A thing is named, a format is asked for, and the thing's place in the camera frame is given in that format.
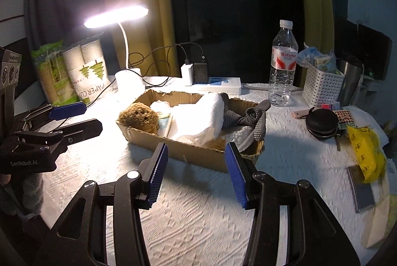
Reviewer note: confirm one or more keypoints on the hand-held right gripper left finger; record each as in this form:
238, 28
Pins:
156, 173

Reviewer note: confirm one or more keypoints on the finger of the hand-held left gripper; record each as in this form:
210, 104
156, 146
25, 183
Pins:
83, 128
66, 109

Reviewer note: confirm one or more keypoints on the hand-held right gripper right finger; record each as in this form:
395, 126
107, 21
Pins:
237, 176

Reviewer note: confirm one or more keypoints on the cardboard box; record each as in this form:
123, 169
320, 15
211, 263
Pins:
192, 154

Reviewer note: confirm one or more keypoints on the grey gloves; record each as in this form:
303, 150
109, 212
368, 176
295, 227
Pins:
245, 121

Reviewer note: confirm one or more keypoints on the brown sponge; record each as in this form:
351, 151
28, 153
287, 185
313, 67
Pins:
139, 117

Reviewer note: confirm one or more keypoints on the white towel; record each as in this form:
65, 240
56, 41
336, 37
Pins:
201, 120

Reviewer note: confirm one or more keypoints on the green paper cup pack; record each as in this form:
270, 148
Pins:
52, 76

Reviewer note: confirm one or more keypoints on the white paper cup pack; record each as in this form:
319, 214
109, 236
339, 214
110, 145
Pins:
90, 80

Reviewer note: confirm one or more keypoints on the white embossed tablecloth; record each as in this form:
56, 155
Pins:
192, 222

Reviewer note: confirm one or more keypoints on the white desk lamp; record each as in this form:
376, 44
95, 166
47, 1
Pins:
128, 81

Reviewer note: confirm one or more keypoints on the pink flat case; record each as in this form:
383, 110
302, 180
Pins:
302, 114

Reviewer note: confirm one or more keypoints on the white power strip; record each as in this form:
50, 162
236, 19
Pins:
223, 84

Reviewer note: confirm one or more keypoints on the black round case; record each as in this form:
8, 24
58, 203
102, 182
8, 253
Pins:
321, 125

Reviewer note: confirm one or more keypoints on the white charger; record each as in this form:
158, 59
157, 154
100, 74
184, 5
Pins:
187, 75

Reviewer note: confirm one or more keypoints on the clear water bottle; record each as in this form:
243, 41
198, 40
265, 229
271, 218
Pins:
282, 83

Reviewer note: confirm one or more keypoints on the black charger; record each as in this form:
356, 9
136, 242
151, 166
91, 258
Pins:
200, 70

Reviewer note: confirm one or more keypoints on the small pink boxes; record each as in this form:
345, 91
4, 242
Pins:
330, 106

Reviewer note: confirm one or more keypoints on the checkered card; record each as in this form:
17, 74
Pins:
344, 120

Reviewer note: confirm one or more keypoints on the white plastic basket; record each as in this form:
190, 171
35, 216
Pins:
322, 89

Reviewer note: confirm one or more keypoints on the dark smartphone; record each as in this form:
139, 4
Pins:
363, 194

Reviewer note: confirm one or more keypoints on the yellow packet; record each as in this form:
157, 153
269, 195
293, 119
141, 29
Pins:
367, 154

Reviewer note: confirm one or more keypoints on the blue plastic bag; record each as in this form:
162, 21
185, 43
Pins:
308, 55

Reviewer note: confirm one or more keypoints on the small green carton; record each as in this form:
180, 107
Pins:
324, 63

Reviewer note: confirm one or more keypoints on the metal tumbler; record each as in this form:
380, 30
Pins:
350, 83

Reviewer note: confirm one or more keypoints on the beige paper sheet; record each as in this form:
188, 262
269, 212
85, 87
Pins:
378, 222

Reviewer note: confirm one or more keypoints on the dark window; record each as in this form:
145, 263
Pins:
232, 5

